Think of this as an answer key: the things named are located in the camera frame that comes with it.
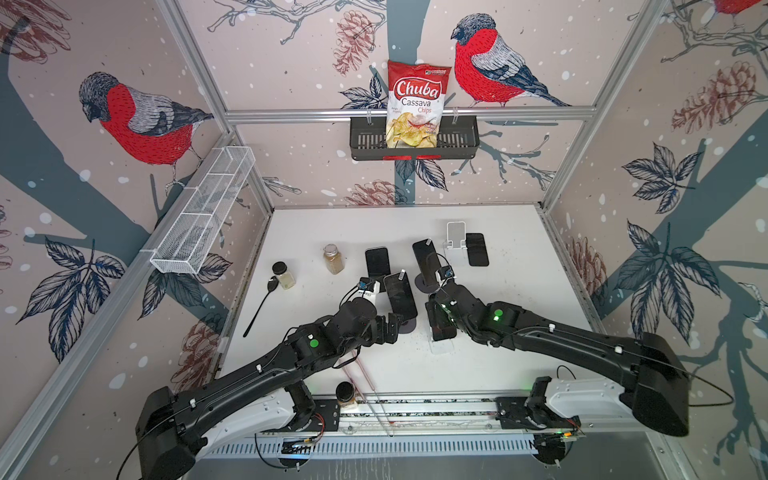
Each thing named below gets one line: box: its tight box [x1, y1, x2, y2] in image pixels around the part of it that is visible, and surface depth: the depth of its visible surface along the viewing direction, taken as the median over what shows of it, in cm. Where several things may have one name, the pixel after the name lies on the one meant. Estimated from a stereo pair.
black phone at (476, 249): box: [465, 233, 489, 267], surface depth 109 cm
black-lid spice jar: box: [272, 261, 296, 291], surface depth 94 cm
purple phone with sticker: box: [383, 269, 418, 322], surface depth 85 cm
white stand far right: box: [446, 221, 468, 250], surface depth 103 cm
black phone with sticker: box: [412, 238, 442, 285], surface depth 97 cm
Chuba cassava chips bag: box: [386, 60, 452, 149], surface depth 86 cm
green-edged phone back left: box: [365, 247, 391, 278], surface depth 89 cm
